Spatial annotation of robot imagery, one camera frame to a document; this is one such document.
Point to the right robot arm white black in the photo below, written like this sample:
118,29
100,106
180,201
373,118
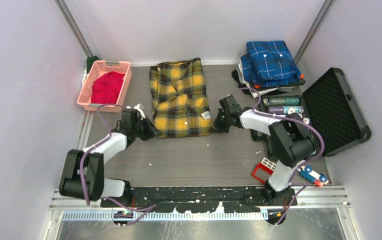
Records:
291,141

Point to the white folded garment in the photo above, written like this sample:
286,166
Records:
260,90

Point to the yellow plaid flannel shirt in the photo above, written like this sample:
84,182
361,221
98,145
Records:
180,104

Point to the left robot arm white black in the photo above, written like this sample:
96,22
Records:
83,175

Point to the red plastic frame block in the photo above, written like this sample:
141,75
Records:
263,170

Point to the green and white cloth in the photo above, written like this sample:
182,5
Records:
88,65

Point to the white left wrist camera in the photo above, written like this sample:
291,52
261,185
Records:
139,108

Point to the blue toy figure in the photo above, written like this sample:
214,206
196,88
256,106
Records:
307,172

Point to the black foam-lined carrying case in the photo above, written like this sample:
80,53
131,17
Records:
330,107

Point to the red garment in basket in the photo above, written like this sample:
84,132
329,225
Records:
107,88

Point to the blue plaid folded shirt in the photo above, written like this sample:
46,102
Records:
269,64

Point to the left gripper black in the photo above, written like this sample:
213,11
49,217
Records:
152,131

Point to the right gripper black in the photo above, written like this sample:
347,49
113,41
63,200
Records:
217,127

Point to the pink plastic laundry basket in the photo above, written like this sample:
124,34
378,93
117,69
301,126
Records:
98,69

